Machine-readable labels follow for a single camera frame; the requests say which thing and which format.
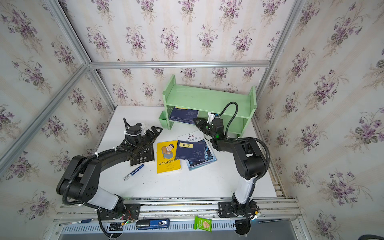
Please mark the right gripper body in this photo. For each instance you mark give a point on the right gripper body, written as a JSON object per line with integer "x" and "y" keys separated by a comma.
{"x": 207, "y": 125}

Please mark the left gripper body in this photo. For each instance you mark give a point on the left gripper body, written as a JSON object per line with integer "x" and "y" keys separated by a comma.
{"x": 139, "y": 127}

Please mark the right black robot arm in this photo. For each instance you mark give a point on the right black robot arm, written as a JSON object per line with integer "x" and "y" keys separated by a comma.
{"x": 251, "y": 156}

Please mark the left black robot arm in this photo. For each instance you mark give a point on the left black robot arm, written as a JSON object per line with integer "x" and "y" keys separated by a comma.
{"x": 79, "y": 184}

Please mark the black book with antlers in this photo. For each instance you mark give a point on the black book with antlers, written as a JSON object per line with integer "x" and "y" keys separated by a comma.
{"x": 147, "y": 156}

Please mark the white blue magazine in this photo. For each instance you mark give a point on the white blue magazine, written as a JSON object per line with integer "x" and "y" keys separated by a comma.
{"x": 198, "y": 136}

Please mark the navy book yellow label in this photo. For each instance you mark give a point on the navy book yellow label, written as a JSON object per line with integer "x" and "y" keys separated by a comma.
{"x": 191, "y": 151}

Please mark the green two-tier shelf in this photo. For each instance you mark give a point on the green two-tier shelf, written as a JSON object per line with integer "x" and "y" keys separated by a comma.
{"x": 207, "y": 101}

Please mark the yellow cartoon book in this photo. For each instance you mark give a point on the yellow cartoon book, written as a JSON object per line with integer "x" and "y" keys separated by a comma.
{"x": 166, "y": 157}

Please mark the blue white marker pen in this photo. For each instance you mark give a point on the blue white marker pen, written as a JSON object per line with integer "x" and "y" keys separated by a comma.
{"x": 133, "y": 172}

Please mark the green snack packet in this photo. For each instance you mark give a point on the green snack packet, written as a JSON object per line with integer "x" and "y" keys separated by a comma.
{"x": 203, "y": 224}

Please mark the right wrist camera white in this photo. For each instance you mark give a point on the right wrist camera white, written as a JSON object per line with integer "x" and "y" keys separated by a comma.
{"x": 211, "y": 116}

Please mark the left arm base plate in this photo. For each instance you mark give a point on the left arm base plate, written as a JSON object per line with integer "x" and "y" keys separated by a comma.
{"x": 123, "y": 212}

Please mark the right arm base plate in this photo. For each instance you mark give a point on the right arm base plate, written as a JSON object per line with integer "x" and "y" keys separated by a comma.
{"x": 235, "y": 210}

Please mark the blue black device on rail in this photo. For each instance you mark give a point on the blue black device on rail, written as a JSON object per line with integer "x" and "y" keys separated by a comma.
{"x": 151, "y": 224}

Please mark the blue screwdriver on rail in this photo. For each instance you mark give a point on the blue screwdriver on rail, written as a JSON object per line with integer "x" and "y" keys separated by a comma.
{"x": 86, "y": 221}

